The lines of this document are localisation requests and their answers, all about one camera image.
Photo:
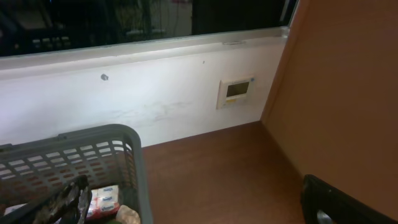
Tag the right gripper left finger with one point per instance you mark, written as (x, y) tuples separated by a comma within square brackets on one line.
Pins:
[(67, 204)]

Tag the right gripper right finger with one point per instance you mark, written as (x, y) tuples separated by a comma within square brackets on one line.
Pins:
[(323, 203)]

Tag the multipack of small cartons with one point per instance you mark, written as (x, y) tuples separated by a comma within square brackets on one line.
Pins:
[(104, 202)]

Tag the brown paper pouch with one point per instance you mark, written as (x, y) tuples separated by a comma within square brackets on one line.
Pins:
[(126, 215)]

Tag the grey plastic shopping basket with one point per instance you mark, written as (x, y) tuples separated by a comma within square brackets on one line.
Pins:
[(106, 155)]

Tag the brown wooden side panel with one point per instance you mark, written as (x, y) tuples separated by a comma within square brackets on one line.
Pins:
[(332, 107)]

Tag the dark window with sill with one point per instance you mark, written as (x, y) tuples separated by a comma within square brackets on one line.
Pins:
[(40, 32)]

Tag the white wall control panel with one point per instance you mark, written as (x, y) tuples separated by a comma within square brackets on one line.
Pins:
[(234, 92)]

